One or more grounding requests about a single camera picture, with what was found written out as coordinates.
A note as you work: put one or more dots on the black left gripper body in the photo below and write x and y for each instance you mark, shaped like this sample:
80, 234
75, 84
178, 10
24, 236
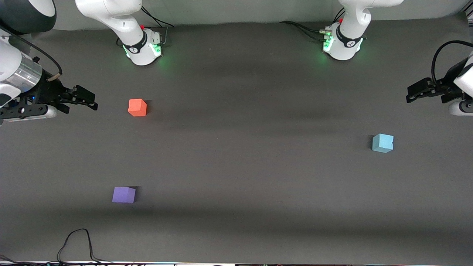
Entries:
445, 88

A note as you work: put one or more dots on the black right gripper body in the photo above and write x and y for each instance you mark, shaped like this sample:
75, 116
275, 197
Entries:
47, 91

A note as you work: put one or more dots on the light blue block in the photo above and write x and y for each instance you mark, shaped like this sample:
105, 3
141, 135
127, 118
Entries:
382, 143

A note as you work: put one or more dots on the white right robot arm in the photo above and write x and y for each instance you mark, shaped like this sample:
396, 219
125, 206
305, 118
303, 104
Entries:
140, 48

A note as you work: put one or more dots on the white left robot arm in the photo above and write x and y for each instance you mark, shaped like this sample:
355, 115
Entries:
347, 44

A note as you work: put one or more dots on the orange block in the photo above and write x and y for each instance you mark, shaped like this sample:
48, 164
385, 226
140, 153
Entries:
137, 107

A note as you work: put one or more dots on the purple block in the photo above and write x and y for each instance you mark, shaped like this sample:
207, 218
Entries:
123, 195

